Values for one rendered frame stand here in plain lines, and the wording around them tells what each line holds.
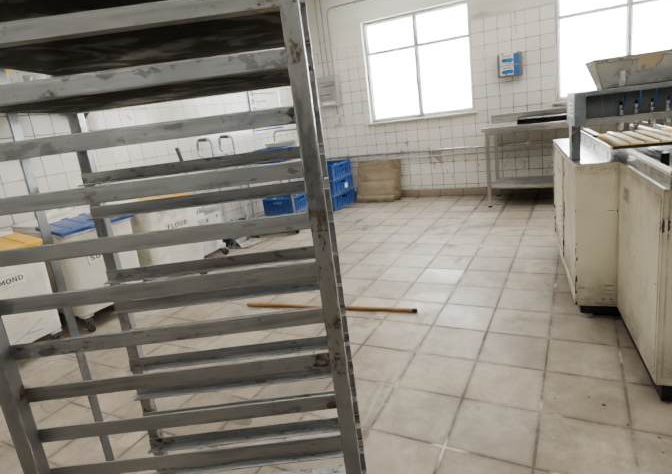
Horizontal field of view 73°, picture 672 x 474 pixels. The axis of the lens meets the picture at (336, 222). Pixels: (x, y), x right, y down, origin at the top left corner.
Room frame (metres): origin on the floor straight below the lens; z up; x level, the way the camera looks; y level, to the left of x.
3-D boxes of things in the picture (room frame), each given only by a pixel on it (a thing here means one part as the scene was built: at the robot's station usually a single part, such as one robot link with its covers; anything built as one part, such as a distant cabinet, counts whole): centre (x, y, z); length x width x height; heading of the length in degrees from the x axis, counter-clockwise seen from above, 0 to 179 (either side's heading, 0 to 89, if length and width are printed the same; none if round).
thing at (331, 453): (1.18, 0.33, 0.24); 0.64 x 0.03 x 0.03; 89
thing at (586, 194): (2.65, -1.78, 0.42); 1.28 x 0.72 x 0.84; 158
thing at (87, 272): (3.18, 1.85, 0.38); 0.64 x 0.54 x 0.77; 60
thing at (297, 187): (1.18, 0.33, 1.05); 0.64 x 0.03 x 0.03; 89
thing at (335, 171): (6.10, 0.01, 0.50); 0.60 x 0.40 x 0.20; 153
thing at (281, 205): (5.30, 0.53, 0.29); 0.56 x 0.38 x 0.20; 159
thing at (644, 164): (2.37, -1.51, 0.87); 2.01 x 0.03 x 0.07; 158
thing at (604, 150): (2.73, -1.59, 0.88); 1.28 x 0.01 x 0.07; 158
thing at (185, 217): (3.74, 1.53, 0.38); 0.64 x 0.54 x 0.77; 58
